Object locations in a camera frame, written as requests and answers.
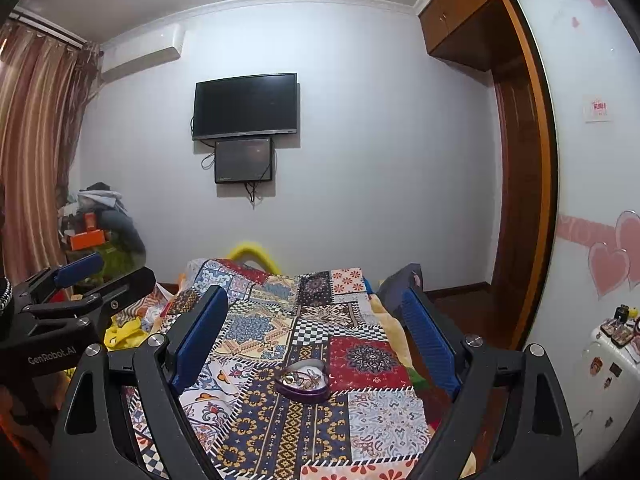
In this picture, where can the white refrigerator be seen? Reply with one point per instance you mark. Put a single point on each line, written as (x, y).
(607, 410)

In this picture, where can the small upright orange box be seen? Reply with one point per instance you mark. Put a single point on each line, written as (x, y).
(90, 221)

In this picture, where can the white paper door notice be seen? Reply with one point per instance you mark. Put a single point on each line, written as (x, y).
(596, 108)

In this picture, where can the wooden wardrobe frame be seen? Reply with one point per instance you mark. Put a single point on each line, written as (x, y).
(515, 200)

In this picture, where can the purple heart-shaped jewelry box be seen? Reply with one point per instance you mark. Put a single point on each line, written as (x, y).
(300, 392)

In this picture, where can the small cosmetic case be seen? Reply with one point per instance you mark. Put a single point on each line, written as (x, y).
(610, 328)
(623, 338)

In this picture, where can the small dark jar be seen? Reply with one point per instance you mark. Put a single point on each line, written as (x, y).
(622, 313)

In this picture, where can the yellow printed cloth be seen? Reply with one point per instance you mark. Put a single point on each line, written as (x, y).
(125, 332)

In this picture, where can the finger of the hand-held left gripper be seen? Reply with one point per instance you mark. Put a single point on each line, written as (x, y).
(80, 267)
(120, 285)

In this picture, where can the white heart-patterned sliding door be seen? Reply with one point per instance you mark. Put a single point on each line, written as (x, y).
(585, 185)

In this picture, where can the dark blue bag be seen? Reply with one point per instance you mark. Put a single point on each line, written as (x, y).
(400, 282)

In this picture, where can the brown striped curtain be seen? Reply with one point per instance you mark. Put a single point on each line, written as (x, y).
(35, 150)

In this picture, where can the grey hooded jacket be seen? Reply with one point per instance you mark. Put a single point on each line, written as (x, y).
(117, 215)

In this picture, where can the colourful patchwork blanket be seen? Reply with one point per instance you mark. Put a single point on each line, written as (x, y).
(320, 320)

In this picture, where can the black wall television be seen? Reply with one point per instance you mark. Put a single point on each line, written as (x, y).
(246, 106)

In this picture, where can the wooden overhead cabinet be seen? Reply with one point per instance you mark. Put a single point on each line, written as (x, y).
(465, 10)

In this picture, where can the green patterned cloth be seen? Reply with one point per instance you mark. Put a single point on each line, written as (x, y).
(117, 260)

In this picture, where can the small black wall monitor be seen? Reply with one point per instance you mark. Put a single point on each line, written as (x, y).
(244, 160)

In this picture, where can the flat orange box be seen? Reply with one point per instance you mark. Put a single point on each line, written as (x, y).
(89, 240)

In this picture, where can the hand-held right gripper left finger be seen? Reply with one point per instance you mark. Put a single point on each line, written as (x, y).
(197, 340)

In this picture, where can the brown striped cloth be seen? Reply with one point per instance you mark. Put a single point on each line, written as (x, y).
(157, 305)

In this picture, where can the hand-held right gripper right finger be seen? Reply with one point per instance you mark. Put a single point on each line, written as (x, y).
(431, 340)

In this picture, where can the white wall air conditioner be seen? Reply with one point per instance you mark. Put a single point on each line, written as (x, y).
(142, 55)

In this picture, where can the yellow padded tube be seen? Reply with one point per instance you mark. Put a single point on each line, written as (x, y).
(255, 250)

